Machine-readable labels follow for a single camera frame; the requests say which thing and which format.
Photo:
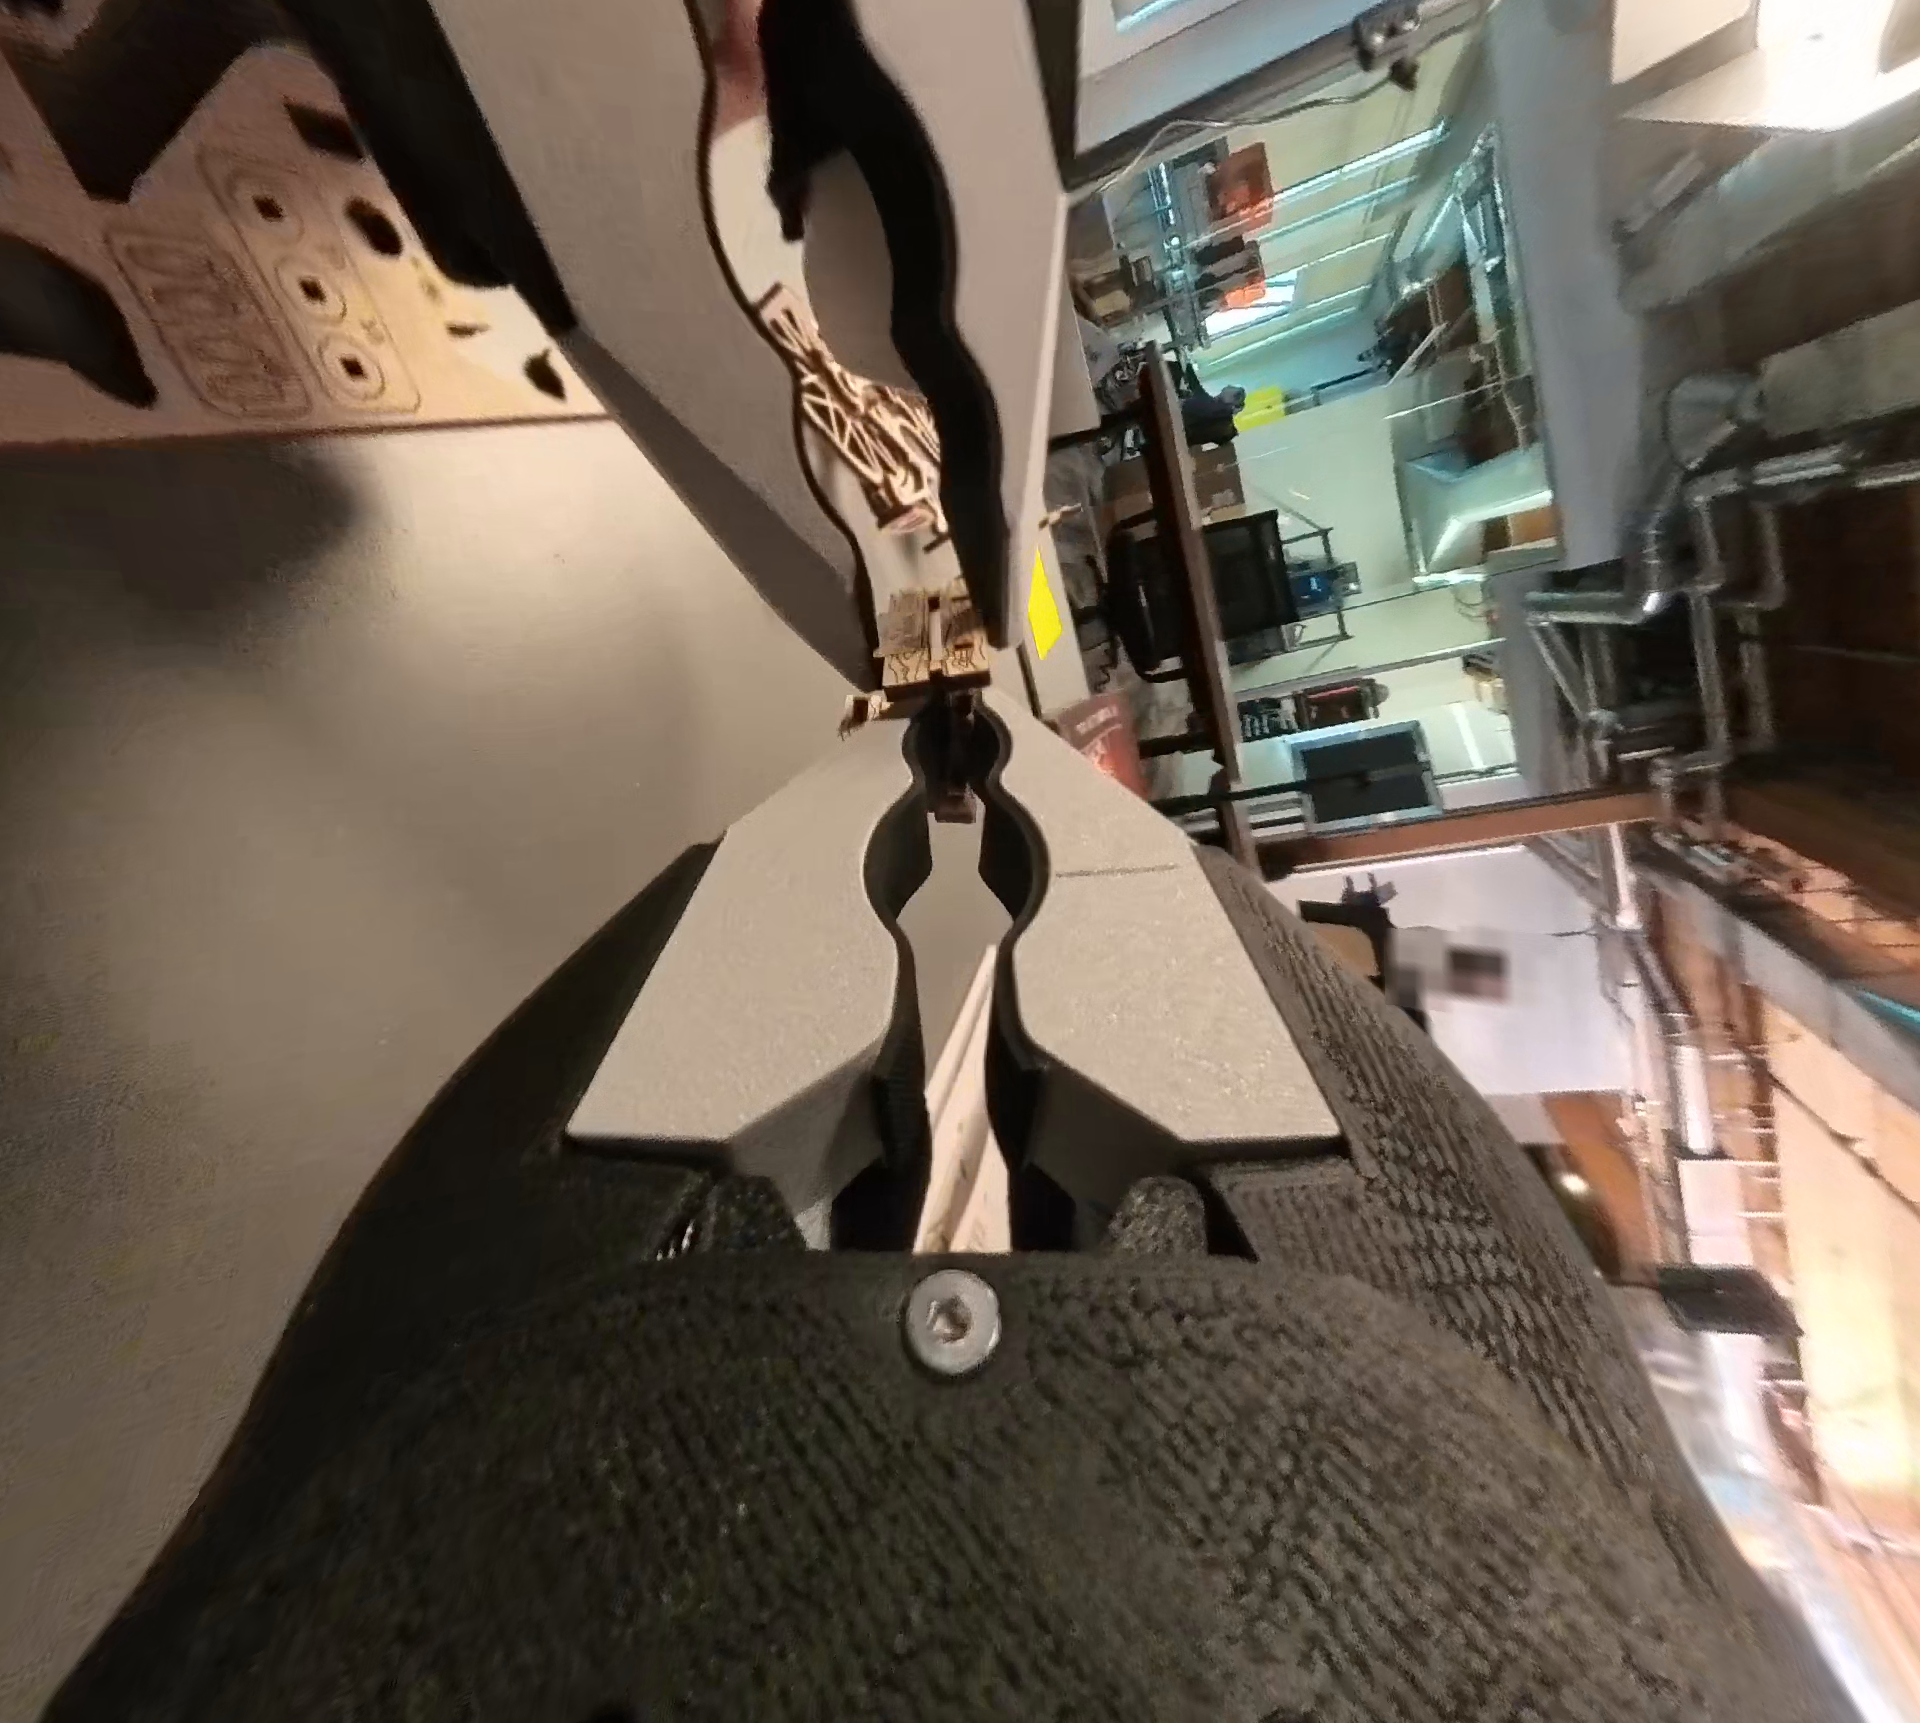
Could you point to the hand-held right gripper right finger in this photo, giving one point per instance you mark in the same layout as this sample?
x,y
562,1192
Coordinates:
x,y
1155,988

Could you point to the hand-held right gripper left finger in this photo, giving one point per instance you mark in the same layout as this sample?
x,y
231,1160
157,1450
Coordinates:
x,y
720,988

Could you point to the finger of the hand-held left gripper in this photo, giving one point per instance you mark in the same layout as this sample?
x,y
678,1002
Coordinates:
x,y
601,133
990,103

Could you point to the small wooden model part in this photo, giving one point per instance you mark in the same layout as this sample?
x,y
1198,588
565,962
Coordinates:
x,y
954,786

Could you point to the patterned wooden model piece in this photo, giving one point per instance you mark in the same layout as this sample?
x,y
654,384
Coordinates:
x,y
863,418

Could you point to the red sign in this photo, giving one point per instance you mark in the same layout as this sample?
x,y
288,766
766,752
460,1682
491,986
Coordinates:
x,y
1102,740

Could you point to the black equipment case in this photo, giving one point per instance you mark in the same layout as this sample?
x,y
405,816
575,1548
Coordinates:
x,y
1364,778

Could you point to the laser-cut wooden sheet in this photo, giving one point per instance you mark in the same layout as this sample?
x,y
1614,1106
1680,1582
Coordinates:
x,y
434,384

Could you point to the yellow sign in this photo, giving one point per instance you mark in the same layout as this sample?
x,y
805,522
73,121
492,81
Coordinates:
x,y
1044,614

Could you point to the dark wooden table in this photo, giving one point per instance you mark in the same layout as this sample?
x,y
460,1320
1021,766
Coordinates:
x,y
1192,508

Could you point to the metal pipes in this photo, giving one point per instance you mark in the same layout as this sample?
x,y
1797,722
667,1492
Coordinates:
x,y
1711,554

